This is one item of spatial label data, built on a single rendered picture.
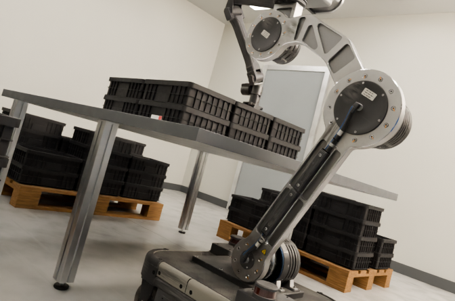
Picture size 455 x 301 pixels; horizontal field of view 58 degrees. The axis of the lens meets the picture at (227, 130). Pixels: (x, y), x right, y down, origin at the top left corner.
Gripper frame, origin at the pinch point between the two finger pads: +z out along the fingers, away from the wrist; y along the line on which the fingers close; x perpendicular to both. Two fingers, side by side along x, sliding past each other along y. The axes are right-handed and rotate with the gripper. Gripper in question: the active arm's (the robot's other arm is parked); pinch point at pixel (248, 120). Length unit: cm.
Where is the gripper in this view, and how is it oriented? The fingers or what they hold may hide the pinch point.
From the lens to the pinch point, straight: 223.4
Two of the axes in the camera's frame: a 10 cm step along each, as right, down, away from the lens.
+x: 6.8, 0.8, -7.3
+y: -6.9, -2.8, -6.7
